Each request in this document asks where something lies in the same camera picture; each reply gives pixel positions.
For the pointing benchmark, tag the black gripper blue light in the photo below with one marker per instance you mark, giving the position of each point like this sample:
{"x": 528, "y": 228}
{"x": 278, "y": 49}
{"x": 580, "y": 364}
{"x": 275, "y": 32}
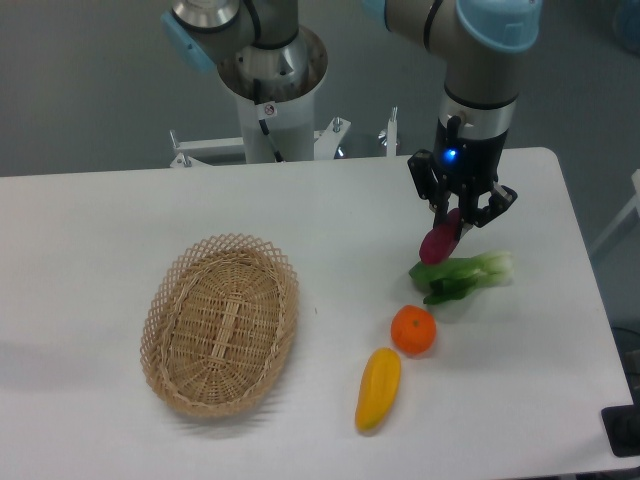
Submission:
{"x": 457, "y": 163}

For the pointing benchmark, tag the purple sweet potato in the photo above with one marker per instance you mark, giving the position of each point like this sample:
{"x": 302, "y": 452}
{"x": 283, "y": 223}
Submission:
{"x": 440, "y": 242}

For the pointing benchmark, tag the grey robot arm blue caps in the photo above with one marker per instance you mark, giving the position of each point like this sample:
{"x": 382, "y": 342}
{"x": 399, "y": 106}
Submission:
{"x": 482, "y": 43}

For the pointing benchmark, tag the green bok choy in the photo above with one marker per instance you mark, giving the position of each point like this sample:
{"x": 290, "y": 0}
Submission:
{"x": 456, "y": 278}

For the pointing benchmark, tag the orange mandarin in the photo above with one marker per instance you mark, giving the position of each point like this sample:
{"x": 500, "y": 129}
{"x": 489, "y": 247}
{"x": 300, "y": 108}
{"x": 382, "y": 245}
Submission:
{"x": 413, "y": 330}

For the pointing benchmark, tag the yellow mango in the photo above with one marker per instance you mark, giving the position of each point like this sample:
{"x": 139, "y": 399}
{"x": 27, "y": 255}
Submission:
{"x": 378, "y": 389}

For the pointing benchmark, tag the woven wicker basket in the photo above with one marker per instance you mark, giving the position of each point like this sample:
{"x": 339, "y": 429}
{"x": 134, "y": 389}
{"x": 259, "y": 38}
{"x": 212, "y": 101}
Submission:
{"x": 220, "y": 326}

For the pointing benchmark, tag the black device at table edge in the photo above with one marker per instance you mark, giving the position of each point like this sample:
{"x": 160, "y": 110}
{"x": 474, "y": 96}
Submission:
{"x": 622, "y": 428}

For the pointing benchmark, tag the white frame at right edge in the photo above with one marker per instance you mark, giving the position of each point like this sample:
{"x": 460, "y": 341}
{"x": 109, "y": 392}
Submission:
{"x": 623, "y": 222}

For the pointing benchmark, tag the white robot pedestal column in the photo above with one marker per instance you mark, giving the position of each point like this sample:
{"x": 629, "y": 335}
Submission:
{"x": 274, "y": 92}

